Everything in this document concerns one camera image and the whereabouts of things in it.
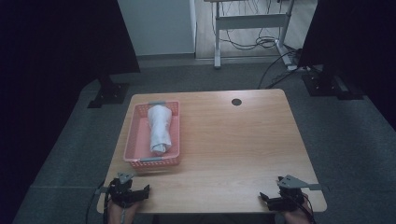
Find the person's right hand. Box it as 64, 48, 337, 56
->
281, 193, 313, 224

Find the black stand base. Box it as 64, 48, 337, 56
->
301, 64, 364, 101
87, 75, 131, 109

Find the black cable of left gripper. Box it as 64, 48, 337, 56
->
85, 180, 110, 224

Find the white rolled towel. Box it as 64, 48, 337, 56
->
147, 105, 173, 157

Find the black floor cable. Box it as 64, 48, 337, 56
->
257, 49, 302, 91

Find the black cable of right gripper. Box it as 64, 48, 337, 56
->
289, 195, 318, 224

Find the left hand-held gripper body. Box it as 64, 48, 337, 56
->
100, 171, 140, 209

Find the bundle of hanging cables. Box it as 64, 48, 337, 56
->
210, 0, 283, 51

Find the black curtain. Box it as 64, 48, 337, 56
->
297, 0, 396, 132
0, 0, 141, 224

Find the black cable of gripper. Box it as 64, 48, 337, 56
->
85, 180, 110, 224
289, 195, 318, 224

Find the pink plastic basket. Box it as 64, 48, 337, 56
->
123, 100, 181, 170

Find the person's left hand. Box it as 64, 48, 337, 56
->
106, 200, 138, 224

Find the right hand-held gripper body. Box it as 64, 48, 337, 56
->
266, 174, 323, 213

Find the white cabinet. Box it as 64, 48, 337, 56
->
117, 0, 198, 58

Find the white metal desk frame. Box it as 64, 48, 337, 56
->
204, 0, 299, 72

